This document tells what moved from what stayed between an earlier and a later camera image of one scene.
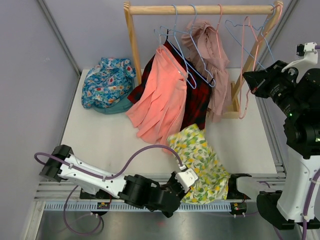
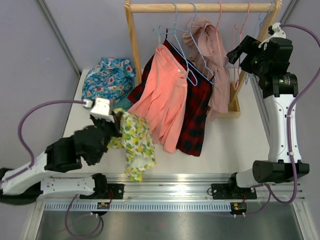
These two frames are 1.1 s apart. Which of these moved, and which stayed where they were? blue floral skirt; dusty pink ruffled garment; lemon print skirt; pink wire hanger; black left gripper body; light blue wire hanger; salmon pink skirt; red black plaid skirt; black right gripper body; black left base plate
Moved: light blue wire hanger; black right gripper body; lemon print skirt; black left gripper body; pink wire hanger
Stayed: red black plaid skirt; blue floral skirt; dusty pink ruffled garment; black left base plate; salmon pink skirt
